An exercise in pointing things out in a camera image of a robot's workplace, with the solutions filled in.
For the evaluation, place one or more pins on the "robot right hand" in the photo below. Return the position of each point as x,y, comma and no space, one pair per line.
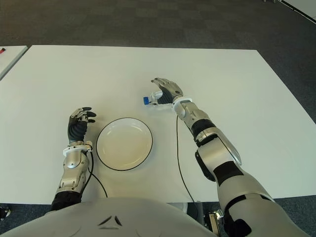
170,92

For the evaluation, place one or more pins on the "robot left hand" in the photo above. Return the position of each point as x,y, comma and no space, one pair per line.
76,128

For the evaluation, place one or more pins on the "clear water bottle blue cap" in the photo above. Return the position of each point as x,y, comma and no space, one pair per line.
146,100

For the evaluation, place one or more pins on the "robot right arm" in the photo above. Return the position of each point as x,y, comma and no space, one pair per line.
222,158

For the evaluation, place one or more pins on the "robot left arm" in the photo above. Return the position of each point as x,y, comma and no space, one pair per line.
72,170

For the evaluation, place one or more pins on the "white plate black rim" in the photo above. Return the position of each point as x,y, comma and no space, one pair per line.
124,144

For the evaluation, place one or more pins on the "white side table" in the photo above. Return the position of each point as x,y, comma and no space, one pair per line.
10,59

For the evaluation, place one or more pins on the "grey robot torso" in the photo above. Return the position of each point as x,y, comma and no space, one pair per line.
111,219

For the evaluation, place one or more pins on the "black metal stand foot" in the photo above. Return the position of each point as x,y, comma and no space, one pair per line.
5,212

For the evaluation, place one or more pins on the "dark table leg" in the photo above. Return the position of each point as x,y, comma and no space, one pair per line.
200,212

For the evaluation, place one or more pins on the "white panel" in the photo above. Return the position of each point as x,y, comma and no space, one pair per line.
303,7

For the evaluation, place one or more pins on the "shiny metal bracket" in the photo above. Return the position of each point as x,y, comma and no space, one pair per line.
214,219

